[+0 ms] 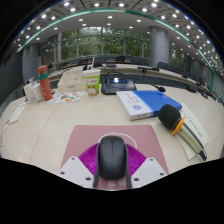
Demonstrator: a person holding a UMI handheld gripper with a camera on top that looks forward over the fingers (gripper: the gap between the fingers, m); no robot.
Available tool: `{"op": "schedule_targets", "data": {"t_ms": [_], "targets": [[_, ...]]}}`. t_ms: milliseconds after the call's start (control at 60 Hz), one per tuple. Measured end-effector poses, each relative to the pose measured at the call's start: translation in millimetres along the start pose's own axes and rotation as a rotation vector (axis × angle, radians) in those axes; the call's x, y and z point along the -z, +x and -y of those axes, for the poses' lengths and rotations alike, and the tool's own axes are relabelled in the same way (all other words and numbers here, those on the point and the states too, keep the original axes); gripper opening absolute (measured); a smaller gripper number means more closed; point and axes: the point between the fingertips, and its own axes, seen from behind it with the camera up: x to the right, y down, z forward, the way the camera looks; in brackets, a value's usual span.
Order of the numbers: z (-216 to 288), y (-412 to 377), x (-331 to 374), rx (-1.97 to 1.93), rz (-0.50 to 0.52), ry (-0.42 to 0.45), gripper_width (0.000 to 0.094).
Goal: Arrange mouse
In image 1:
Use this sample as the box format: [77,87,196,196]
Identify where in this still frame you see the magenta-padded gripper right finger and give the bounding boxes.
[124,143,168,189]

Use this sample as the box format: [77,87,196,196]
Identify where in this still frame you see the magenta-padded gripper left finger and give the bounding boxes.
[58,142,101,189]

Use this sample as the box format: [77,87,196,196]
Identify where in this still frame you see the black computer mouse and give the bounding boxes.
[96,134,129,181]

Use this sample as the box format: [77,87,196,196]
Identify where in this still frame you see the pink mouse pad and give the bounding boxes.
[59,124,170,191]

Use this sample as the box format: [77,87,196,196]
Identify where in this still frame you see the blue and white book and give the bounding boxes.
[115,89,183,121]

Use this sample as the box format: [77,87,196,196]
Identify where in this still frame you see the colourful sticker sheet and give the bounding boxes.
[47,90,85,105]

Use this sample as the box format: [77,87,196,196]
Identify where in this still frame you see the black gooseneck microphone console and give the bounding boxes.
[101,70,167,96]

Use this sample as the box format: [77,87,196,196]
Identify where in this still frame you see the green-printed paper cup with straw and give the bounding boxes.
[82,56,102,97]

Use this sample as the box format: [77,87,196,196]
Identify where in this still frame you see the white cardboard box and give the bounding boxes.
[57,71,88,93]

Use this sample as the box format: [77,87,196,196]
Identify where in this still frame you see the white lidded mug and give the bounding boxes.
[32,83,44,103]

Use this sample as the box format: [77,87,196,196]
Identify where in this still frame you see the red bottle with green band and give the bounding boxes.
[37,65,53,102]

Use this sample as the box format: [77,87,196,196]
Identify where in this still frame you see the long curved conference table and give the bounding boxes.
[49,63,214,98]

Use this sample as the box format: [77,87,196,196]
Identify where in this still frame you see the dark office chairs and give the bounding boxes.
[59,54,221,101]

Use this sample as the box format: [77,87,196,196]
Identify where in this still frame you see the ceiling lights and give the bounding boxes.
[6,0,223,73]

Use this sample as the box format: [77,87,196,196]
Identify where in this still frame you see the black microphone with yellow ring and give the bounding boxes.
[157,103,208,162]

